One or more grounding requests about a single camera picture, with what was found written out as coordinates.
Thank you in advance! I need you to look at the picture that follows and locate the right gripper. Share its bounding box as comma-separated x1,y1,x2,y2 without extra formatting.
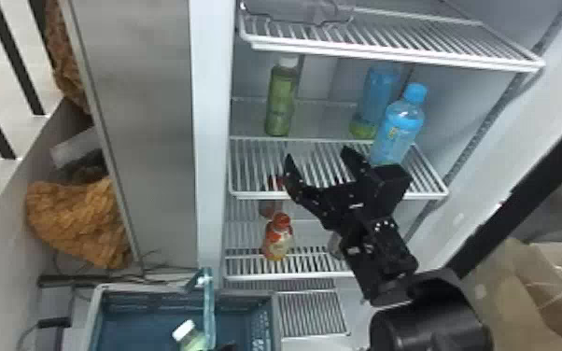
279,145,386,232

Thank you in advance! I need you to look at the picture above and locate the orange bottle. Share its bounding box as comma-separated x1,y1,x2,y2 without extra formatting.
260,211,295,262

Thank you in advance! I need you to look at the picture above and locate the blue bottle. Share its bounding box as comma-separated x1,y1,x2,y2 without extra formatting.
368,82,429,168
348,63,406,140

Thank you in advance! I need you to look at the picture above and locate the green bottle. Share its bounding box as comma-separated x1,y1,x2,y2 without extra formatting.
263,54,302,138
171,318,209,351

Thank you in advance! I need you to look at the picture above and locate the white fridge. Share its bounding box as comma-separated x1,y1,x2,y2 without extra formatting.
59,0,562,341

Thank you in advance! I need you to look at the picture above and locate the blue basket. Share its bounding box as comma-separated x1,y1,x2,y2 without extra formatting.
86,266,283,351

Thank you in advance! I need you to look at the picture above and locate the brown cloth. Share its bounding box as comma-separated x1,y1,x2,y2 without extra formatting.
44,0,91,115
25,175,133,270

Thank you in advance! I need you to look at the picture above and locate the black cable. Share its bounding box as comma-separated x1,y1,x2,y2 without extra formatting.
36,249,200,291

